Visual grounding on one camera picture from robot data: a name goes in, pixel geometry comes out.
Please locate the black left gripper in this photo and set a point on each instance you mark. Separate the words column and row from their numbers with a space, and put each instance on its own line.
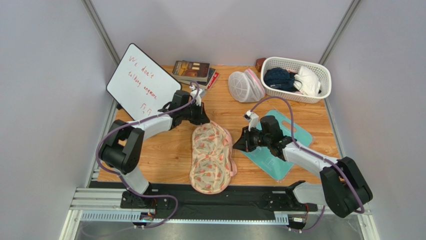
column 201, row 117

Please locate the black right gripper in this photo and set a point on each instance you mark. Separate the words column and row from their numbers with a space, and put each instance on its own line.
column 250, row 140

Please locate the floral mesh laundry bag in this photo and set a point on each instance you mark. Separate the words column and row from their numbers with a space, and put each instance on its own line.
column 212, row 166

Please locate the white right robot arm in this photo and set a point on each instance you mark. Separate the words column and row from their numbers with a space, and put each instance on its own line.
column 343, row 188

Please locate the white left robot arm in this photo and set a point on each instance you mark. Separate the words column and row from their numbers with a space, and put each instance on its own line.
column 120, row 150

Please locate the white round mesh laundry bag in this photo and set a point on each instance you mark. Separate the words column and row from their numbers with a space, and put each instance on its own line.
column 245, row 87

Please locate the white bra in basket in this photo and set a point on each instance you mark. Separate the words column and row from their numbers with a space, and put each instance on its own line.
column 307, row 82

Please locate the teal folding board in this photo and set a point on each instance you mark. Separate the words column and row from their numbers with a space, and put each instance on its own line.
column 276, row 166

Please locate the top dark book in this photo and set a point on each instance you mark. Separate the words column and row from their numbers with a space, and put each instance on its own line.
column 181, row 65

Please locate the bottom red-spined book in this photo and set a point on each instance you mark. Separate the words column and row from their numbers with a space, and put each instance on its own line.
column 189, row 75

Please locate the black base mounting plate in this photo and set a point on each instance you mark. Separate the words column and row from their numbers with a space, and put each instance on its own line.
column 236, row 202

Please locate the white whiteboard with red writing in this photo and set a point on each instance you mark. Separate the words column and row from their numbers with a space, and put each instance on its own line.
column 140, row 85

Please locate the dark blue knit garment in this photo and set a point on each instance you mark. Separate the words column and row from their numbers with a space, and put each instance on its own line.
column 280, row 79

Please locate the small brown wooden block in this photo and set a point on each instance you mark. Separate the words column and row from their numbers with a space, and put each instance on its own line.
column 259, row 63

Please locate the white plastic basket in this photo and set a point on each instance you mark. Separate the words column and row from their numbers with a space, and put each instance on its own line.
column 293, row 65

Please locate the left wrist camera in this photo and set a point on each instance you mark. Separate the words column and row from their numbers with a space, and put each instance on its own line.
column 197, row 94

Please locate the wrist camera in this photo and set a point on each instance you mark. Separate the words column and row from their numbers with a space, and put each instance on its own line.
column 197, row 94
column 252, row 118

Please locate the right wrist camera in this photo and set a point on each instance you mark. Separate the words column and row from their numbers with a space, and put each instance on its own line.
column 252, row 118

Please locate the aluminium frame rail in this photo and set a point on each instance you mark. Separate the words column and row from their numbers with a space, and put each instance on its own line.
column 96, row 211

